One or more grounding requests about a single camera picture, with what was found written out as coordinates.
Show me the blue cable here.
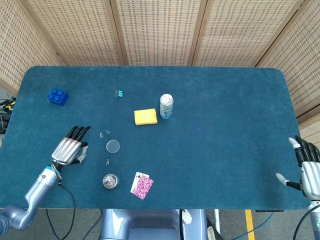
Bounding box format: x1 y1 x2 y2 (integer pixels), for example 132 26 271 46
83 209 104 240
238 211 276 238

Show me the black cable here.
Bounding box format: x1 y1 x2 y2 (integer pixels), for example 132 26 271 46
45 183 77 240
292 204 315 240

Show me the bundle of floor cables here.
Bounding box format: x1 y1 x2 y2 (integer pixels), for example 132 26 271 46
0 98 17 135

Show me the five of clubs card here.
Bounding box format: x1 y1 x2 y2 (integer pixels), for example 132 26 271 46
130 171 150 194

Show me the clear round plastic lid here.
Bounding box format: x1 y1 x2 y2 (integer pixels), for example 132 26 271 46
105 139 120 154

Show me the yellow sponge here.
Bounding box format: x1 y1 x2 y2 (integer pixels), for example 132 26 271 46
133 108 159 126

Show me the clear jar of paper clips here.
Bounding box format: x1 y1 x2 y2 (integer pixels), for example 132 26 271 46
102 173 120 189

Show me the tall printed drink can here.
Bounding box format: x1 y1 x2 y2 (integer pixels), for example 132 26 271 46
159 93 174 121

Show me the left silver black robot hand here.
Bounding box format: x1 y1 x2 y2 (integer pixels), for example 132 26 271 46
51 125 92 167

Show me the blue felt table cover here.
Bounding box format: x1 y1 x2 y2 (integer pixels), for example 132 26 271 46
0 65 311 210

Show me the woven wicker screen panel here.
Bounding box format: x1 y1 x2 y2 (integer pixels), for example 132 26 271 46
21 0 126 67
191 0 310 68
256 0 320 146
109 0 208 67
0 0 65 97

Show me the blue toy building brick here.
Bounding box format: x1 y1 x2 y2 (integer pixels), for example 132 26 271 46
47 87 70 107

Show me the white table leg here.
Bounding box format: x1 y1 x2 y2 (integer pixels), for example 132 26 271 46
207 209 221 240

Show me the black bracket under table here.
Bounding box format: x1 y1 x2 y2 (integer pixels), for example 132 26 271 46
254 209 285 214

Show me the silver blue robot torso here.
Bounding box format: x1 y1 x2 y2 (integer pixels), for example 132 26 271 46
99 208 208 240

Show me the pink patterned playing card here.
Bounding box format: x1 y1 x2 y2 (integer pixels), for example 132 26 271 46
131 174 155 200

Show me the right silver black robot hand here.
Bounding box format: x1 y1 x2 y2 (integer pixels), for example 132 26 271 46
275 135 320 201

